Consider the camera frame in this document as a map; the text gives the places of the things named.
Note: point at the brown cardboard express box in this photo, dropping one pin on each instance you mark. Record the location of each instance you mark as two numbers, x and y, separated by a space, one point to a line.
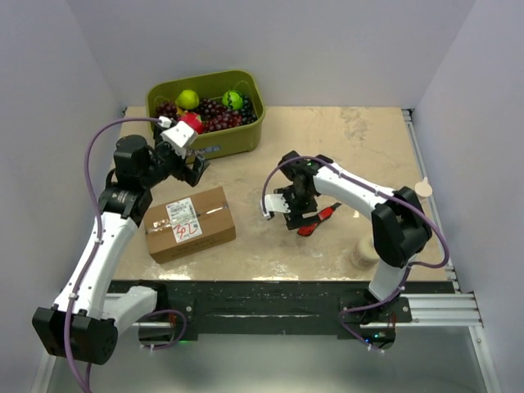
189 225

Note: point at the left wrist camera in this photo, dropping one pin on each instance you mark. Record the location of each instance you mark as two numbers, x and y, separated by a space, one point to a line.
180 138

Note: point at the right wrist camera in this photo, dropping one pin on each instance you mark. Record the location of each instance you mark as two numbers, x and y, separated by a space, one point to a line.
274 203

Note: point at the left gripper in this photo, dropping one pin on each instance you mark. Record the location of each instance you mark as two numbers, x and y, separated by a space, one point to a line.
182 173

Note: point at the cream lotion pump bottle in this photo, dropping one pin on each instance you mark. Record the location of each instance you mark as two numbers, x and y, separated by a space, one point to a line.
364 256

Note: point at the dark red grape bunch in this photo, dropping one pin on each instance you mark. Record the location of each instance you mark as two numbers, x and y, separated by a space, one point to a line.
215 115

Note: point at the yellow-green pear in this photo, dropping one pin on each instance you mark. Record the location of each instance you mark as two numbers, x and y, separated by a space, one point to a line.
188 99

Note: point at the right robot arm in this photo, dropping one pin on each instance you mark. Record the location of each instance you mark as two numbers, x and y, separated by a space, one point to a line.
400 228

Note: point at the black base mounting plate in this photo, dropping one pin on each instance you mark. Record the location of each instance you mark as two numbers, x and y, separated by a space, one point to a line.
308 308

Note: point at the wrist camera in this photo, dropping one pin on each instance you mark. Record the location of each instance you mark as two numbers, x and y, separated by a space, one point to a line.
274 203
180 138

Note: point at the green striped ball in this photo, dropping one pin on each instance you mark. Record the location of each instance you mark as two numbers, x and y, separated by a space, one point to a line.
233 100

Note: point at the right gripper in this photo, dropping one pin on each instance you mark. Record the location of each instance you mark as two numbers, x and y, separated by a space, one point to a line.
295 219

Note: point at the red black utility knife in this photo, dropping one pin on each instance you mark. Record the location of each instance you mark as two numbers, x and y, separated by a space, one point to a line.
323 215

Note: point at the olive green plastic bin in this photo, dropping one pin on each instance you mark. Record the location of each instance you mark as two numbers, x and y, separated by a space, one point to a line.
213 86

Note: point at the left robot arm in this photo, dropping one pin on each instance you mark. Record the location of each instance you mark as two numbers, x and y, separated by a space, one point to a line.
79 323

